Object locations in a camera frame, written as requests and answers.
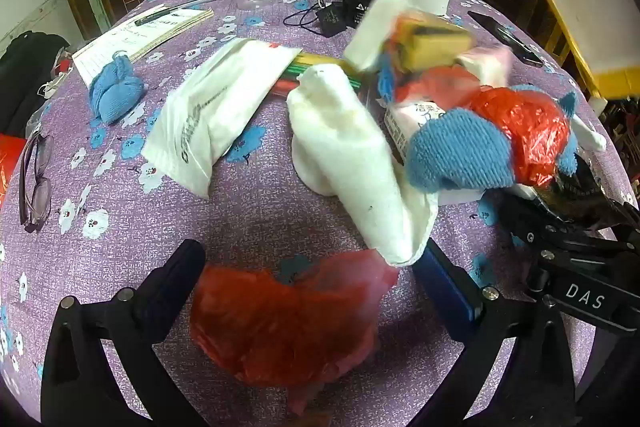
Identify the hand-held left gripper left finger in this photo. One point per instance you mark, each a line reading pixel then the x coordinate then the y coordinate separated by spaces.
pixel 165 287

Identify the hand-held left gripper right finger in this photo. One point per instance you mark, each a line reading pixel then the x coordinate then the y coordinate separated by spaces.
pixel 450 297

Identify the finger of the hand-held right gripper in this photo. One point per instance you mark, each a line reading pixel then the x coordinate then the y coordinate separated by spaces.
pixel 545 232
pixel 625 219

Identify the red plastic bag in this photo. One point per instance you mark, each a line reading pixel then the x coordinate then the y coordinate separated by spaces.
pixel 280 322
pixel 525 132

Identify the white towel cloth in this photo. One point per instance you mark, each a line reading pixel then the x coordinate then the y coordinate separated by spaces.
pixel 345 147

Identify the white printed plastic packet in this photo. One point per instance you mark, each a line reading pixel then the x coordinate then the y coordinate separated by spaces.
pixel 215 107

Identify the yellow green sponge pack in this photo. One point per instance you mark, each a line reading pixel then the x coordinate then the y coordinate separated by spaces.
pixel 320 64

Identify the purple floral tablecloth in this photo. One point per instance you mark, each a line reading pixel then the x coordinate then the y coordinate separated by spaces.
pixel 125 257

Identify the purple eyeglasses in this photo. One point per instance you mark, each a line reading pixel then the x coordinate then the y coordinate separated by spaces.
pixel 37 187

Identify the red paper packet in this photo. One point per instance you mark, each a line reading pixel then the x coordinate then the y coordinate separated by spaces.
pixel 9 167

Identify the black smartphone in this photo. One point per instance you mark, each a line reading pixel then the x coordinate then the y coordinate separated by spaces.
pixel 505 37

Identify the balled blue knitted cloth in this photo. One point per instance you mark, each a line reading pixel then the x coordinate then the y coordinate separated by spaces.
pixel 115 89

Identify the yellow black orange sponge pack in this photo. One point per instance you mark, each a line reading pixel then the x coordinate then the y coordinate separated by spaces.
pixel 435 44

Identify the clear plastic bag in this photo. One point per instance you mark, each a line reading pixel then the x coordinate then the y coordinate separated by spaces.
pixel 52 79

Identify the paper notebook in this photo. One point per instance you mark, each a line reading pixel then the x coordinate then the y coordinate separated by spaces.
pixel 130 39

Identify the black cloth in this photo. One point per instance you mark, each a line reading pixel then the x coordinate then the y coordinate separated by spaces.
pixel 25 72

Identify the white tissue pack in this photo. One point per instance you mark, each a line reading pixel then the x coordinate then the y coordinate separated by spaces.
pixel 375 32

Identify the black pen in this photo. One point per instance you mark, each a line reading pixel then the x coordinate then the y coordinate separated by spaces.
pixel 175 10

